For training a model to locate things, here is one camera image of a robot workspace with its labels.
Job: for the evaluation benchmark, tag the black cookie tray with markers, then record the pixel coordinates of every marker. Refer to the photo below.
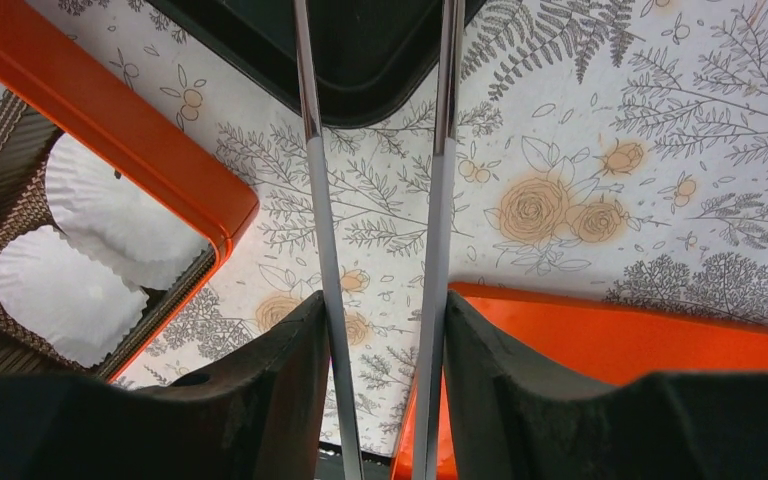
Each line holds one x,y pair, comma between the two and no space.
369,55

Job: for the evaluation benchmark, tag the orange cookie box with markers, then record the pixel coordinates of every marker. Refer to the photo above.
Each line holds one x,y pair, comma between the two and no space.
53,87

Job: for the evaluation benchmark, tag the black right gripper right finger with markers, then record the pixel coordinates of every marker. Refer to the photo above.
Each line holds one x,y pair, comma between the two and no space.
589,424

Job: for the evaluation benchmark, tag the floral table mat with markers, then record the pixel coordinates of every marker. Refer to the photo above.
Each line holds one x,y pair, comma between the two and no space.
615,150

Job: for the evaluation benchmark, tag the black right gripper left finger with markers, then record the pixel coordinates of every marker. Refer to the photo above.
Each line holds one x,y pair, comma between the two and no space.
256,413

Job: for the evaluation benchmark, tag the metal tongs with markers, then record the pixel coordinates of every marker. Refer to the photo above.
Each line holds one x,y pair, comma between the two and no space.
428,374

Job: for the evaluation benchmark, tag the orange box lid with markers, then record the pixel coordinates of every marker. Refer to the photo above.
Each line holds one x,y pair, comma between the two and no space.
622,338

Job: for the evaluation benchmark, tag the white paper cupcake liner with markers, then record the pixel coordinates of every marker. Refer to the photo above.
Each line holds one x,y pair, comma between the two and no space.
76,304
108,218

